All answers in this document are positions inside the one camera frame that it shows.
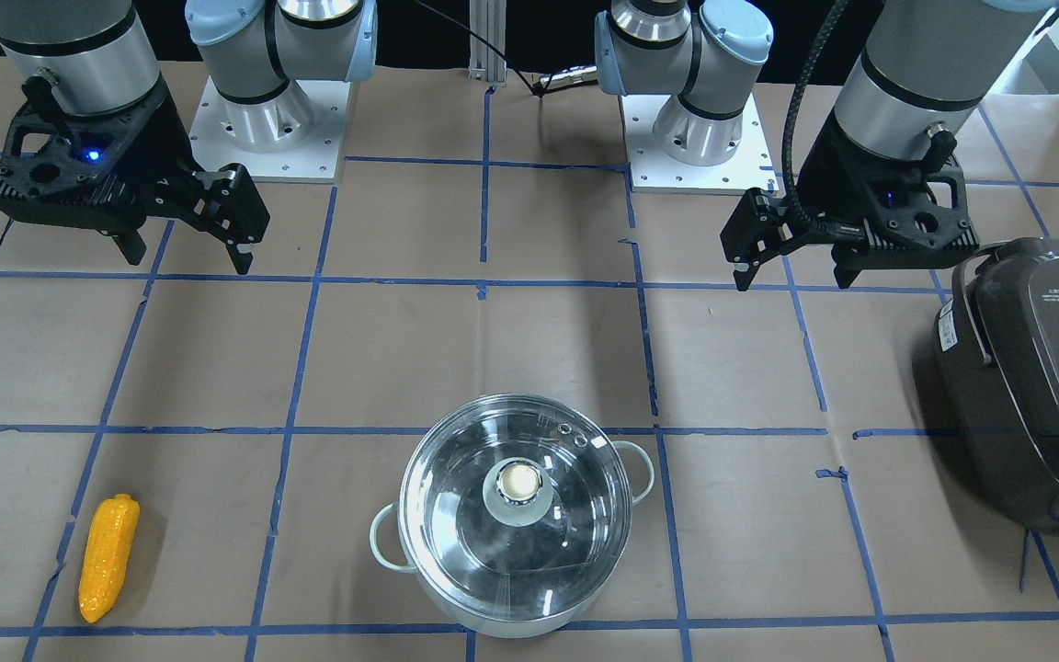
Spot aluminium frame post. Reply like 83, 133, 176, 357
468, 0, 507, 87

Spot yellow toy corn cob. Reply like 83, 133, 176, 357
77, 493, 142, 623

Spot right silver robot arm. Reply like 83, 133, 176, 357
0, 1, 378, 275

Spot dark grey rice cooker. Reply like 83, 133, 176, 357
934, 237, 1059, 536

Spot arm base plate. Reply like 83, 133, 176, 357
189, 79, 356, 185
621, 94, 780, 196

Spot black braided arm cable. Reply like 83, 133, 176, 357
780, 0, 866, 241

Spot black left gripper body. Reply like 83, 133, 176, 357
794, 118, 979, 269

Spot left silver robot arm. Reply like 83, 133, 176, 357
594, 1, 1052, 291

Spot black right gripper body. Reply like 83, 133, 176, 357
0, 75, 201, 237

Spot glass pot lid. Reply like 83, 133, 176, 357
398, 394, 633, 622

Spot pale green electric pot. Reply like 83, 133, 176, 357
369, 394, 656, 639

